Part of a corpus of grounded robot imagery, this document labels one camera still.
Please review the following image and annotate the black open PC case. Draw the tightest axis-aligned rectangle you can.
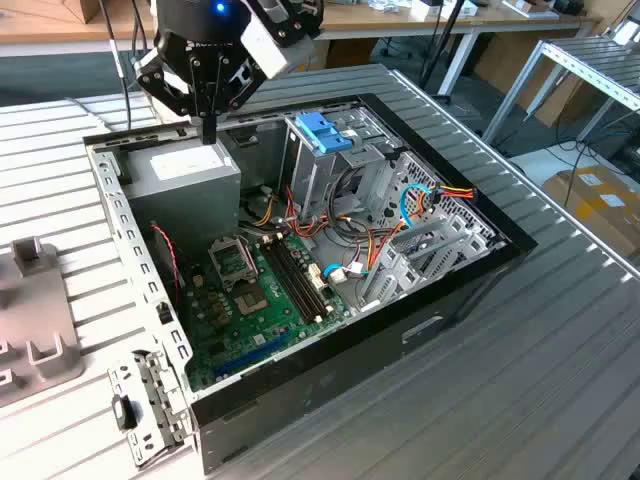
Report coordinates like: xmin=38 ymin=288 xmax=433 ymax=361
xmin=82 ymin=92 xmax=539 ymax=476

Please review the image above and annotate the black latch tab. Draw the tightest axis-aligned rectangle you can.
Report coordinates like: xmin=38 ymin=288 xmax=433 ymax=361
xmin=112 ymin=394 xmax=139 ymax=432

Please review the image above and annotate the black tripod stand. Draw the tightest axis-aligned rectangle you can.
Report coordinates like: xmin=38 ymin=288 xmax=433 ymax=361
xmin=419 ymin=0 xmax=469 ymax=101

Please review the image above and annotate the grey parts rack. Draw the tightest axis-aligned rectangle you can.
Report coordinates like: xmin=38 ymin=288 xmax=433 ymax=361
xmin=0 ymin=237 xmax=85 ymax=409

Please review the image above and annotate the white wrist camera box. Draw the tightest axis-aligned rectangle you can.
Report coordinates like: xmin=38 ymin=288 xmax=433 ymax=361
xmin=239 ymin=17 xmax=301 ymax=81

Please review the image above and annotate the metal socket cover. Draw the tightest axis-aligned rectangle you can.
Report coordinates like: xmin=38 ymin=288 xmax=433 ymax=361
xmin=207 ymin=237 xmax=260 ymax=292

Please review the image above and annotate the red black fan wire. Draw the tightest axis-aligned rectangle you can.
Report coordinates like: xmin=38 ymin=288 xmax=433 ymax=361
xmin=149 ymin=223 xmax=184 ymax=306

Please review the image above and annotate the metal expansion card retainer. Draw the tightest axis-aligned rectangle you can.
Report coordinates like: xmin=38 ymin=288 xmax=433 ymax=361
xmin=107 ymin=349 xmax=196 ymax=469

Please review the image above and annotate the blue expansion slot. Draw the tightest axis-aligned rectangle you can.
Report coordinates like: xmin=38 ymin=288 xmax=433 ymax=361
xmin=212 ymin=327 xmax=294 ymax=381

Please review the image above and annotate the green motherboard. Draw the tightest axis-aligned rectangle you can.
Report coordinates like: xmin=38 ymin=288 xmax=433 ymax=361
xmin=182 ymin=232 xmax=349 ymax=391

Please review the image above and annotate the grey metal disk bay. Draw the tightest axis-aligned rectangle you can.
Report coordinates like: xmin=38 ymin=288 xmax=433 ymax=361
xmin=357 ymin=214 xmax=506 ymax=314

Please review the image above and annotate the yellow black wire bundle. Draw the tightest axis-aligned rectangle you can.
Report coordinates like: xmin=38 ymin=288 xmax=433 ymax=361
xmin=239 ymin=192 xmax=281 ymax=231

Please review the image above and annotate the grey power supply unit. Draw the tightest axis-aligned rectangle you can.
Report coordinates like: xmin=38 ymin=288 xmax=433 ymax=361
xmin=119 ymin=135 xmax=244 ymax=256

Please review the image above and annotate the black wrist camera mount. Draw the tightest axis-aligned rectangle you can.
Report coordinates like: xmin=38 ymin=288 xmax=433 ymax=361
xmin=259 ymin=0 xmax=326 ymax=49

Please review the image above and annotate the black cable with plug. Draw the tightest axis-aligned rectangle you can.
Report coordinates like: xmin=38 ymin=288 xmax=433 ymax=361
xmin=102 ymin=0 xmax=133 ymax=132

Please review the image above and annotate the grey metal drive cage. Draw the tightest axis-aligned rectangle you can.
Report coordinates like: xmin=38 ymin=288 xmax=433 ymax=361
xmin=279 ymin=107 xmax=401 ymax=226

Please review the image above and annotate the black RAM slot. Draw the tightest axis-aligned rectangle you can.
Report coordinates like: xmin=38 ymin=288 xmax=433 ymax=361
xmin=262 ymin=238 xmax=321 ymax=325
xmin=276 ymin=233 xmax=332 ymax=316

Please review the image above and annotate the coloured power wire black plug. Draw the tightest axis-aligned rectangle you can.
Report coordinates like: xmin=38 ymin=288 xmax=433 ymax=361
xmin=419 ymin=183 xmax=479 ymax=216

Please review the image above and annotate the blue plastic drive latch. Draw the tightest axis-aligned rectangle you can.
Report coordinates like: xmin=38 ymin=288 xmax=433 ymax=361
xmin=294 ymin=112 xmax=366 ymax=156

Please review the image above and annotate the labelled brown cardboard box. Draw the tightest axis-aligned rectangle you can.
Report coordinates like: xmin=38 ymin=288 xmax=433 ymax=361
xmin=542 ymin=164 xmax=640 ymax=259

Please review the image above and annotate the orange red wire bundle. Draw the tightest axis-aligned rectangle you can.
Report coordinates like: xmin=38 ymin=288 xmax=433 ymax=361
xmin=284 ymin=184 xmax=406 ymax=281

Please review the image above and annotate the blue wire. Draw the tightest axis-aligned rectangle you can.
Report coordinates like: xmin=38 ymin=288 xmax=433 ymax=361
xmin=322 ymin=263 xmax=369 ymax=284
xmin=398 ymin=182 xmax=435 ymax=230

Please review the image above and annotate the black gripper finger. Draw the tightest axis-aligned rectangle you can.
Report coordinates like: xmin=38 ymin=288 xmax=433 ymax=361
xmin=134 ymin=49 xmax=210 ymax=145
xmin=208 ymin=53 xmax=266 ymax=145

